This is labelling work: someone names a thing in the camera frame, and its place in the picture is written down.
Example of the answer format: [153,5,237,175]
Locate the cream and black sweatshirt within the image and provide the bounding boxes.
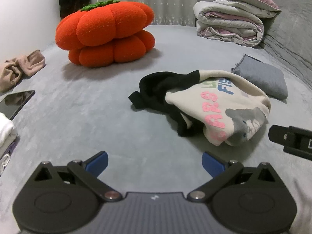
[128,70,271,147]

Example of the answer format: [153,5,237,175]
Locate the crumpled beige cloth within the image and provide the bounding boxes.
[0,49,46,93]

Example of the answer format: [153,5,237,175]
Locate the folded grey pink quilt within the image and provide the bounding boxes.
[193,0,264,47]

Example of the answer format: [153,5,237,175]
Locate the grey star curtain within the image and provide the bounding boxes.
[89,0,226,27]

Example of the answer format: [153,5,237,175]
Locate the grey bed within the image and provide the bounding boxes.
[0,24,312,234]

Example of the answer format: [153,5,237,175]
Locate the folded grey cloth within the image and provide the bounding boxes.
[231,54,288,100]

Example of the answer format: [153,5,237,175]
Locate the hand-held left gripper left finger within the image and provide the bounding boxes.
[32,151,122,201]

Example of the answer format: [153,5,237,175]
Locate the folded white clothes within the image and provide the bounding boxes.
[0,112,18,156]

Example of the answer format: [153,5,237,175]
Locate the black tablet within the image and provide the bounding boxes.
[0,90,36,121]

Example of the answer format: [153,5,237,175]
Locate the grey quilted bed cover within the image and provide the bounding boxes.
[251,0,312,90]

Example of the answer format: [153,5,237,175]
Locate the purple printed cloth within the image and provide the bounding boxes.
[0,140,17,176]

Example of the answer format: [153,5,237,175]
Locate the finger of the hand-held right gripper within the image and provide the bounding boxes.
[268,125,290,149]

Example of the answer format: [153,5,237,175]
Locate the orange pumpkin plush pillow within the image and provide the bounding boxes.
[55,0,156,68]

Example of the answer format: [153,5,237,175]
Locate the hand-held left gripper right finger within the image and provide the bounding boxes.
[186,152,279,202]

